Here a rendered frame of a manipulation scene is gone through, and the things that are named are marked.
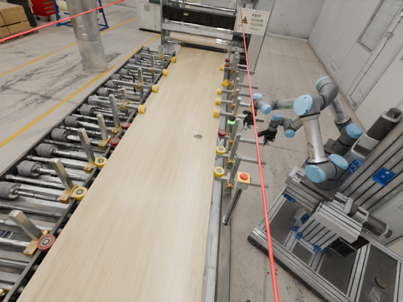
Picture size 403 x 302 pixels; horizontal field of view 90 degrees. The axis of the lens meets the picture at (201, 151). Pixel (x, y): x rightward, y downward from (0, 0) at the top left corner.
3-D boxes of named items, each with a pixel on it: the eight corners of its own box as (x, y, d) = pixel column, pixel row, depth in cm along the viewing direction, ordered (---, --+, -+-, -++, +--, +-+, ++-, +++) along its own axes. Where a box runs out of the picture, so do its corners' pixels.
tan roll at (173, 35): (244, 50, 361) (246, 42, 352) (244, 52, 352) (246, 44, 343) (165, 37, 362) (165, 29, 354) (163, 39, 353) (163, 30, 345)
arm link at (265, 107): (277, 105, 156) (268, 97, 163) (265, 106, 151) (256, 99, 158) (273, 113, 161) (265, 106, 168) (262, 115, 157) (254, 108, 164)
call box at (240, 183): (246, 181, 121) (249, 173, 116) (246, 191, 116) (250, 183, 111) (234, 179, 121) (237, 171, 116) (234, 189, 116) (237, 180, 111)
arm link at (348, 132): (341, 144, 161) (351, 130, 152) (335, 133, 171) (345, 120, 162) (356, 147, 161) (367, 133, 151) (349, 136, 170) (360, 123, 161)
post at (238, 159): (227, 194, 172) (241, 154, 139) (227, 197, 170) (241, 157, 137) (223, 193, 172) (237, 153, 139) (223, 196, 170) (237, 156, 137)
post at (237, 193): (228, 219, 151) (244, 182, 120) (228, 225, 147) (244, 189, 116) (222, 218, 151) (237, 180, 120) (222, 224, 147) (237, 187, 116)
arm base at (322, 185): (334, 181, 144) (343, 172, 137) (328, 194, 135) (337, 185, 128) (314, 169, 150) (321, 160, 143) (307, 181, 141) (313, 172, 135)
